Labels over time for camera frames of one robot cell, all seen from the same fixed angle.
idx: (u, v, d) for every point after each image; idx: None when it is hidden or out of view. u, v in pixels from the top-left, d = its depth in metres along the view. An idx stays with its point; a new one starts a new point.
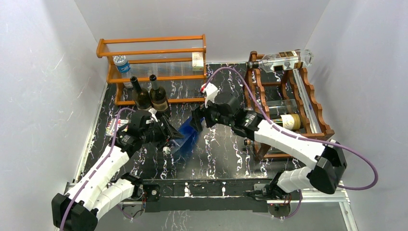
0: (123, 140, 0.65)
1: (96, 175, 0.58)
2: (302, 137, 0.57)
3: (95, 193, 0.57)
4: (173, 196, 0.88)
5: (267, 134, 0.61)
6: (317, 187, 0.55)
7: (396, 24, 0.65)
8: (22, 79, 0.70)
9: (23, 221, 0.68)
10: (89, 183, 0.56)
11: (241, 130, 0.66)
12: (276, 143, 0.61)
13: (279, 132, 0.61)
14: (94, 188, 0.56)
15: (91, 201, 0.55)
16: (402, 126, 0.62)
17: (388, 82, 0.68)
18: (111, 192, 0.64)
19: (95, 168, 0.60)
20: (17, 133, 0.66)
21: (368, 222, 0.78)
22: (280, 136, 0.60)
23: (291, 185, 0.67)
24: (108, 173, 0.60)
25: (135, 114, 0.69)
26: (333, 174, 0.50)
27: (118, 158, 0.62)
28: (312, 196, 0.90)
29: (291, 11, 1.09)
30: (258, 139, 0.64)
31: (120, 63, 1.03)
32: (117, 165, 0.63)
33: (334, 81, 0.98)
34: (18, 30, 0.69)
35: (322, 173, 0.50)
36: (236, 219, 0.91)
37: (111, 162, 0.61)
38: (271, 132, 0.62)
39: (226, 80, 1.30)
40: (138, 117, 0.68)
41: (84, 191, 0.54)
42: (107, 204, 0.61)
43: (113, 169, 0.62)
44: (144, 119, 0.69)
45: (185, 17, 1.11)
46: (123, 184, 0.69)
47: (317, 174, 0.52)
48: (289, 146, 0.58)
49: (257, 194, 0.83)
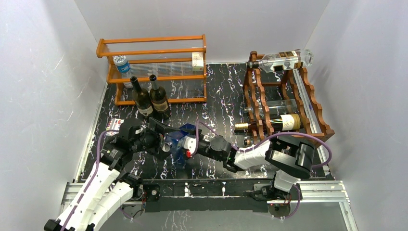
0: (111, 155, 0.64)
1: (84, 198, 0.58)
2: (256, 146, 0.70)
3: (87, 213, 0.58)
4: (174, 196, 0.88)
5: (240, 159, 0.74)
6: (299, 176, 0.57)
7: (396, 24, 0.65)
8: (22, 79, 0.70)
9: (23, 221, 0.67)
10: (78, 207, 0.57)
11: (231, 167, 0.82)
12: (249, 160, 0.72)
13: (245, 152, 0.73)
14: (83, 212, 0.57)
15: (83, 224, 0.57)
16: (402, 126, 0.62)
17: (388, 82, 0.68)
18: (108, 200, 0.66)
19: (82, 190, 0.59)
20: (17, 133, 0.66)
21: (367, 222, 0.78)
22: (247, 154, 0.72)
23: (285, 183, 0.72)
24: (97, 193, 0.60)
25: (123, 125, 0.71)
26: (287, 158, 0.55)
27: (106, 177, 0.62)
28: (312, 196, 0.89)
29: (291, 10, 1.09)
30: (243, 166, 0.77)
31: (120, 63, 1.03)
32: (106, 183, 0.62)
33: (334, 81, 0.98)
34: (18, 30, 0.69)
35: (278, 163, 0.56)
36: (236, 219, 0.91)
37: (100, 182, 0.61)
38: (241, 155, 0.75)
39: (226, 80, 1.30)
40: (126, 127, 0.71)
41: (74, 217, 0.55)
42: (105, 215, 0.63)
43: (103, 187, 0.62)
44: (133, 129, 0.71)
45: (186, 17, 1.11)
46: (121, 189, 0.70)
47: (282, 167, 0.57)
48: (253, 157, 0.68)
49: (257, 194, 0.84)
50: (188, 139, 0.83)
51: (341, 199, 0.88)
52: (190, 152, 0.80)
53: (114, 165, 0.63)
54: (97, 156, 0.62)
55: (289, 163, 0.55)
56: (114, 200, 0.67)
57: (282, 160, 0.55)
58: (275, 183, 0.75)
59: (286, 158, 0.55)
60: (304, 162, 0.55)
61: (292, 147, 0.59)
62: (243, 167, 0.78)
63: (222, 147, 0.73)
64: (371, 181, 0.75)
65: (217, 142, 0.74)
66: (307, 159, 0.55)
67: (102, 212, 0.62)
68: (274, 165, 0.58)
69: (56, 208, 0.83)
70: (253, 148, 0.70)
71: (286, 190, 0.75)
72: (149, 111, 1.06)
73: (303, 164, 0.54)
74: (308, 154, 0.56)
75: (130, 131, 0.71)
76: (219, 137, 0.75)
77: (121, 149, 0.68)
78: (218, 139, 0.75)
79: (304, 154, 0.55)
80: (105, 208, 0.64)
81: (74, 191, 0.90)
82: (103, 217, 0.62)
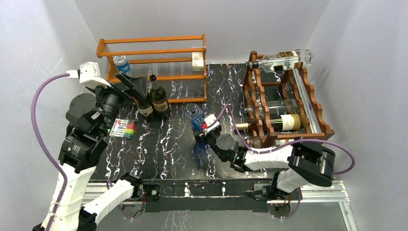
0: (74, 151, 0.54)
1: (59, 206, 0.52)
2: (274, 149, 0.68)
3: (70, 217, 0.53)
4: (173, 196, 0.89)
5: (252, 160, 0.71)
6: (316, 183, 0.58)
7: (396, 24, 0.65)
8: (22, 79, 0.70)
9: (23, 221, 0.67)
10: (56, 216, 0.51)
11: (238, 167, 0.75)
12: (264, 163, 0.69)
13: (258, 154, 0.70)
14: (64, 219, 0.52)
15: (72, 226, 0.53)
16: (403, 126, 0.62)
17: (388, 82, 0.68)
18: (109, 194, 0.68)
19: (55, 200, 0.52)
20: (17, 132, 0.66)
21: (368, 222, 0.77)
22: (261, 156, 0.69)
23: (291, 185, 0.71)
24: (72, 197, 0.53)
25: (71, 112, 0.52)
26: (311, 165, 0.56)
27: (76, 181, 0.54)
28: (312, 196, 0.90)
29: (291, 11, 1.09)
30: (252, 168, 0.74)
31: (120, 63, 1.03)
32: (78, 184, 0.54)
33: (334, 81, 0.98)
34: (18, 31, 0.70)
35: (303, 171, 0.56)
36: (237, 219, 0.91)
37: (69, 186, 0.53)
38: (253, 156, 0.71)
39: (226, 80, 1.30)
40: (76, 116, 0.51)
41: (55, 225, 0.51)
42: (106, 207, 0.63)
43: (77, 190, 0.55)
44: (87, 115, 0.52)
45: (185, 17, 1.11)
46: (122, 185, 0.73)
47: (303, 173, 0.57)
48: (271, 160, 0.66)
49: (257, 194, 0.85)
50: (211, 115, 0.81)
51: (341, 199, 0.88)
52: (206, 127, 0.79)
53: (81, 165, 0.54)
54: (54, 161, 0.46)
55: (314, 171, 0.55)
56: (115, 194, 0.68)
57: (308, 169, 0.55)
58: (278, 183, 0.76)
59: (310, 165, 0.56)
60: (326, 171, 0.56)
61: (312, 154, 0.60)
62: (253, 168, 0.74)
63: (229, 146, 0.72)
64: (371, 181, 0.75)
65: (224, 140, 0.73)
66: (328, 166, 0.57)
67: (102, 205, 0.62)
68: (297, 172, 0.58)
69: None
70: (272, 151, 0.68)
71: (288, 191, 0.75)
72: (149, 111, 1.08)
73: (325, 173, 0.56)
74: (329, 163, 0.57)
75: (86, 119, 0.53)
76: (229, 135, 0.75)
77: (86, 139, 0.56)
78: (224, 138, 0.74)
79: (325, 162, 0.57)
80: (107, 200, 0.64)
81: None
82: (103, 209, 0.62)
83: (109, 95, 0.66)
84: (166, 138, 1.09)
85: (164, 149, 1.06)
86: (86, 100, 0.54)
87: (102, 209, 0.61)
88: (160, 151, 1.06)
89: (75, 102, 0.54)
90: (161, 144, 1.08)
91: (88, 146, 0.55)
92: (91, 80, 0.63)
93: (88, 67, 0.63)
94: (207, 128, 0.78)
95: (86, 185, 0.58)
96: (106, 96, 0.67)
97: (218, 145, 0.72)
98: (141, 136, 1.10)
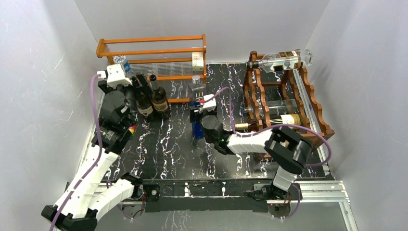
0: (108, 137, 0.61)
1: (82, 184, 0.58)
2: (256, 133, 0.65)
3: (86, 198, 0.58)
4: (173, 196, 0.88)
5: (235, 142, 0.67)
6: (289, 170, 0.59)
7: (396, 24, 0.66)
8: (22, 79, 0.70)
9: (23, 221, 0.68)
10: (75, 192, 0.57)
11: (221, 149, 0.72)
12: (246, 146, 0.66)
13: (241, 137, 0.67)
14: (81, 198, 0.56)
15: (82, 209, 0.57)
16: (403, 126, 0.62)
17: (388, 81, 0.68)
18: (111, 191, 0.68)
19: (80, 177, 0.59)
20: (17, 133, 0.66)
21: (368, 222, 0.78)
22: (244, 139, 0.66)
23: (282, 179, 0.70)
24: (95, 178, 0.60)
25: (105, 108, 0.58)
26: (284, 151, 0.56)
27: (102, 161, 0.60)
28: (312, 196, 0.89)
29: (291, 11, 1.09)
30: (235, 151, 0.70)
31: (120, 63, 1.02)
32: (103, 166, 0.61)
33: (334, 81, 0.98)
34: (18, 31, 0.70)
35: (276, 155, 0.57)
36: (236, 219, 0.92)
37: (96, 166, 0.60)
38: (237, 138, 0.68)
39: (226, 80, 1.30)
40: (109, 110, 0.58)
41: (70, 202, 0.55)
42: (107, 203, 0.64)
43: (99, 172, 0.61)
44: (119, 110, 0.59)
45: (185, 17, 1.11)
46: (122, 184, 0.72)
47: (277, 159, 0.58)
48: (251, 144, 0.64)
49: (257, 194, 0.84)
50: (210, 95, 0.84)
51: (341, 199, 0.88)
52: (203, 102, 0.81)
53: (110, 148, 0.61)
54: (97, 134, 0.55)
55: (286, 157, 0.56)
56: (116, 191, 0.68)
57: (280, 154, 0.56)
58: (274, 180, 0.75)
59: (283, 151, 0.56)
60: (299, 159, 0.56)
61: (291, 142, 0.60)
62: (235, 151, 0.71)
63: (214, 127, 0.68)
64: (371, 181, 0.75)
65: (209, 121, 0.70)
66: (302, 155, 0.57)
67: (104, 201, 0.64)
68: (272, 156, 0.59)
69: None
70: (253, 135, 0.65)
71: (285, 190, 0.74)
72: (149, 111, 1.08)
73: (298, 160, 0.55)
74: (303, 151, 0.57)
75: (117, 113, 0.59)
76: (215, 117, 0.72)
77: (116, 129, 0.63)
78: (210, 118, 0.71)
79: (299, 150, 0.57)
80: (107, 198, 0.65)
81: None
82: (105, 205, 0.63)
83: (127, 91, 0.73)
84: (166, 138, 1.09)
85: (164, 148, 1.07)
86: (117, 96, 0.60)
87: (104, 205, 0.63)
88: (160, 151, 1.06)
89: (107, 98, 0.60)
90: (161, 144, 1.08)
91: (118, 135, 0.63)
92: (125, 78, 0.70)
93: (119, 69, 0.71)
94: (204, 103, 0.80)
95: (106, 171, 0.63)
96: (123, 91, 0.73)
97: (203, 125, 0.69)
98: (141, 136, 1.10)
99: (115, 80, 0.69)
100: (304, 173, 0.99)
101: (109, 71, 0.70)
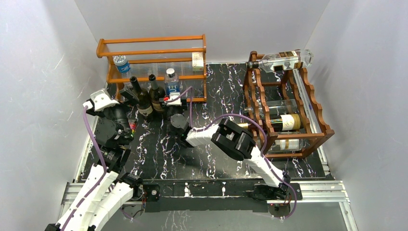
0: (108, 157, 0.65)
1: (84, 202, 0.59)
2: (207, 128, 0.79)
3: (87, 216, 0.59)
4: (173, 196, 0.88)
5: (192, 136, 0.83)
6: (234, 157, 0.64)
7: (396, 25, 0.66)
8: (22, 80, 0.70)
9: (23, 221, 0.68)
10: (78, 211, 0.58)
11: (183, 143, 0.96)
12: (199, 139, 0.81)
13: (197, 132, 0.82)
14: (83, 215, 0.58)
15: (84, 226, 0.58)
16: (403, 126, 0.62)
17: (388, 81, 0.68)
18: (109, 201, 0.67)
19: (82, 195, 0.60)
20: (17, 132, 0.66)
21: (368, 222, 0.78)
22: (197, 133, 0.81)
23: (261, 174, 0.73)
24: (96, 196, 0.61)
25: (99, 138, 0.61)
26: (228, 141, 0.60)
27: (104, 180, 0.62)
28: (312, 196, 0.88)
29: (291, 10, 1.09)
30: (193, 143, 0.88)
31: (120, 63, 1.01)
32: (105, 185, 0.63)
33: (334, 81, 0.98)
34: (18, 30, 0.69)
35: (221, 145, 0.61)
36: (236, 219, 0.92)
37: (98, 185, 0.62)
38: (194, 134, 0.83)
39: (226, 80, 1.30)
40: (103, 141, 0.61)
41: (73, 220, 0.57)
42: (106, 216, 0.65)
43: (101, 190, 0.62)
44: (112, 138, 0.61)
45: (186, 17, 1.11)
46: (121, 189, 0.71)
47: (222, 148, 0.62)
48: (203, 137, 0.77)
49: (257, 195, 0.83)
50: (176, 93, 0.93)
51: (341, 199, 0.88)
52: (168, 100, 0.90)
53: (112, 168, 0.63)
54: (100, 156, 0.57)
55: (228, 146, 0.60)
56: (114, 200, 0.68)
57: (224, 143, 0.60)
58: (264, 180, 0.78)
59: (227, 142, 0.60)
60: (241, 148, 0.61)
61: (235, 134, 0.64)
62: (194, 144, 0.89)
63: (179, 125, 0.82)
64: (371, 182, 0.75)
65: (176, 118, 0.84)
66: (244, 144, 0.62)
67: (102, 214, 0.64)
68: (217, 146, 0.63)
69: (55, 209, 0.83)
70: (204, 129, 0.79)
71: (275, 185, 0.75)
72: (148, 111, 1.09)
73: (240, 147, 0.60)
74: (246, 140, 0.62)
75: (111, 140, 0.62)
76: (183, 116, 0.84)
77: (116, 150, 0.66)
78: (178, 117, 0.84)
79: (242, 140, 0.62)
80: (105, 210, 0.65)
81: (74, 192, 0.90)
82: (103, 218, 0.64)
83: (116, 109, 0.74)
84: (166, 138, 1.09)
85: (164, 148, 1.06)
86: (109, 124, 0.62)
87: (102, 219, 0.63)
88: (160, 151, 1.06)
89: (99, 128, 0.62)
90: (161, 144, 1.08)
91: (119, 156, 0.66)
92: (112, 103, 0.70)
93: (103, 95, 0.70)
94: (170, 103, 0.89)
95: (107, 188, 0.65)
96: (112, 110, 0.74)
97: (172, 119, 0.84)
98: (141, 136, 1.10)
99: (103, 106, 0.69)
100: (304, 173, 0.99)
101: (94, 99, 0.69)
